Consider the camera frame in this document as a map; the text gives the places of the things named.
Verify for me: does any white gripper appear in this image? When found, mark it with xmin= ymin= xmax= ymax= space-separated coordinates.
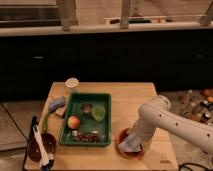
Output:
xmin=128 ymin=119 xmax=156 ymax=151

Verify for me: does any light blue towel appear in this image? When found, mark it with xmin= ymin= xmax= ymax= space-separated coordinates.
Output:
xmin=118 ymin=134 xmax=142 ymax=152

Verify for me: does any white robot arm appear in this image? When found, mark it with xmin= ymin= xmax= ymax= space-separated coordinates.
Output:
xmin=129 ymin=95 xmax=213 ymax=154

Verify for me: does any red bowl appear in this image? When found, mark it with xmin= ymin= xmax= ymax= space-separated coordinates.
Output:
xmin=115 ymin=128 xmax=144 ymax=159

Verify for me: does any dark maroon bowl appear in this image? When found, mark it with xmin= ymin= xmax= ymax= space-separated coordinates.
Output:
xmin=27 ymin=133 xmax=56 ymax=162

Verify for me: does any dark red grapes bunch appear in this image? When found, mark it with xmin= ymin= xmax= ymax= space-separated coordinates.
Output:
xmin=75 ymin=133 xmax=99 ymax=143

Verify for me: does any green plastic tray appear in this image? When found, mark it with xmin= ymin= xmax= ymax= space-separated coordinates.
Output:
xmin=60 ymin=93 xmax=111 ymax=147

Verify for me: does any small metal cup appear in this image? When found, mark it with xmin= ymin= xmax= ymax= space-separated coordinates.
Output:
xmin=81 ymin=103 xmax=93 ymax=117

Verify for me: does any red yellow apple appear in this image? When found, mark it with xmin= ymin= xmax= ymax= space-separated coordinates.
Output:
xmin=67 ymin=116 xmax=80 ymax=130

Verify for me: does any white cup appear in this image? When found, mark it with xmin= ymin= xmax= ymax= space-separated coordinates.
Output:
xmin=65 ymin=78 xmax=79 ymax=93

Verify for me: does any black cable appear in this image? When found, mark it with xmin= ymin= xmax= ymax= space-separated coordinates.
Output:
xmin=177 ymin=161 xmax=206 ymax=171

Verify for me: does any green handled utensil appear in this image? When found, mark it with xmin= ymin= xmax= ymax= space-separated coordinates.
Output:
xmin=42 ymin=112 xmax=50 ymax=132

